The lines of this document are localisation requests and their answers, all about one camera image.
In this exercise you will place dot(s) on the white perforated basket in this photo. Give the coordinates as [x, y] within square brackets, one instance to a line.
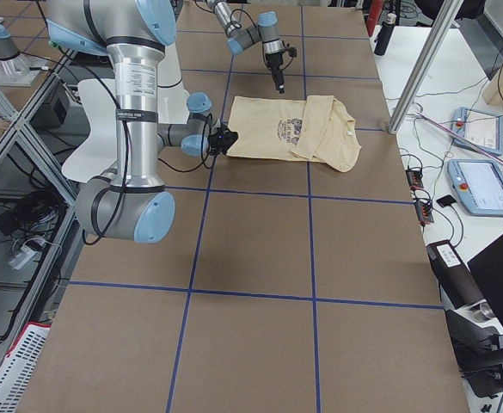
[19, 363]

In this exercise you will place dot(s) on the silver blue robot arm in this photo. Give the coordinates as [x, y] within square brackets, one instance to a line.
[129, 199]
[264, 31]

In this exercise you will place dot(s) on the cream long-sleeve printed shirt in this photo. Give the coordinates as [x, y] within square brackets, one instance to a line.
[318, 129]

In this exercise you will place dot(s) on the blue teach pendant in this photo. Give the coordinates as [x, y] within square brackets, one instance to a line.
[480, 128]
[478, 185]

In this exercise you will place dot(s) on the far orange terminal block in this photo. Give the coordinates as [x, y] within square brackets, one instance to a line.
[414, 178]

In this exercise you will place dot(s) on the orange terminal block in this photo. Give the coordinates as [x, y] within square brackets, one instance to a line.
[414, 178]
[423, 210]

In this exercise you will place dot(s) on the blue tape grid lines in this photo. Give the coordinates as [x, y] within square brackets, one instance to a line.
[282, 287]

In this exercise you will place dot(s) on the black bottle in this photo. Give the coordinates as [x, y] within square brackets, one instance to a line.
[384, 35]

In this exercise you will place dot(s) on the aluminium frame post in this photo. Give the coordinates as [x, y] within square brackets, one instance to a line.
[440, 27]

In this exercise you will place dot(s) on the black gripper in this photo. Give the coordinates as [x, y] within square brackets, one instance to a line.
[217, 144]
[272, 62]

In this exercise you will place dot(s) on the near orange terminal block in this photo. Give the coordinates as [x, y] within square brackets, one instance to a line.
[423, 210]

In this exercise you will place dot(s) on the black box with label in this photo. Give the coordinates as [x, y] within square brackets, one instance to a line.
[453, 275]

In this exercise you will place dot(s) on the white power strip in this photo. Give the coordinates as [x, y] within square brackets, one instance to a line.
[26, 254]

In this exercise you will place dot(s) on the near blue teach pendant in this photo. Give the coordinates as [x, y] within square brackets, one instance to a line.
[478, 185]

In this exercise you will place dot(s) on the far blue teach pendant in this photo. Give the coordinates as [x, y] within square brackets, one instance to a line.
[480, 128]

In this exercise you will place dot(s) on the small black square device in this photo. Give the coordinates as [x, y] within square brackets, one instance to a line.
[446, 201]

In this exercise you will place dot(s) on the red fire extinguisher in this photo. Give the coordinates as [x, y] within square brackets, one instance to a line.
[374, 13]

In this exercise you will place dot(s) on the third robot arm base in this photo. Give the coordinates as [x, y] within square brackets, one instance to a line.
[16, 69]

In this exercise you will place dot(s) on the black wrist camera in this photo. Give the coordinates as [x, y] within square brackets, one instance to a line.
[292, 51]

